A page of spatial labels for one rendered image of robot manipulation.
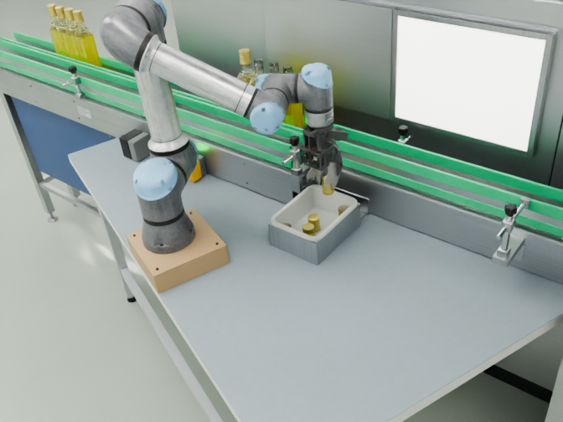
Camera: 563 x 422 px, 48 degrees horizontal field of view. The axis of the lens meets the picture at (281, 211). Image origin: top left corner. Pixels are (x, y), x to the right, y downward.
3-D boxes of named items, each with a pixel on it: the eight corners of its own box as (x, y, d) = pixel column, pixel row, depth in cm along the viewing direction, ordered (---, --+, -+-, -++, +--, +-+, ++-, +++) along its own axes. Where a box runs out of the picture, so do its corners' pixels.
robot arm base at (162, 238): (159, 261, 172) (152, 233, 166) (133, 237, 182) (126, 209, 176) (205, 237, 179) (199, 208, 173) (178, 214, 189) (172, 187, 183)
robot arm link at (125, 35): (89, 14, 138) (290, 110, 143) (108, -3, 147) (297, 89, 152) (79, 58, 145) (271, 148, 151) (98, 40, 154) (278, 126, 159)
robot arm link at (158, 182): (134, 221, 171) (123, 180, 163) (151, 193, 182) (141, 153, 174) (176, 223, 169) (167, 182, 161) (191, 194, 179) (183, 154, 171)
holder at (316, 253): (369, 214, 192) (369, 194, 187) (317, 265, 175) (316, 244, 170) (323, 198, 201) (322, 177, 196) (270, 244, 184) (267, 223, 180)
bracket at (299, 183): (319, 180, 198) (318, 161, 193) (302, 194, 192) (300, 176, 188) (310, 177, 199) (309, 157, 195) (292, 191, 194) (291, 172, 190)
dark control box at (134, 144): (154, 153, 232) (149, 133, 227) (137, 163, 228) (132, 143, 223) (139, 147, 237) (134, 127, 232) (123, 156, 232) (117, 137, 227)
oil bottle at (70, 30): (96, 74, 263) (78, 7, 247) (85, 79, 260) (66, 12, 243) (88, 71, 266) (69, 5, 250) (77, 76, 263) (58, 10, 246)
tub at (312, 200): (361, 223, 188) (361, 199, 183) (317, 265, 175) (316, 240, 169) (314, 205, 197) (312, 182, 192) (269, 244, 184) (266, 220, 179)
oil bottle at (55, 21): (80, 69, 270) (60, 3, 253) (69, 74, 266) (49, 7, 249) (72, 66, 273) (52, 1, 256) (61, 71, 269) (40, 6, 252)
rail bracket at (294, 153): (322, 158, 195) (319, 122, 187) (288, 184, 184) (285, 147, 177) (313, 156, 196) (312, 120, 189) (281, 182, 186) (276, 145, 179)
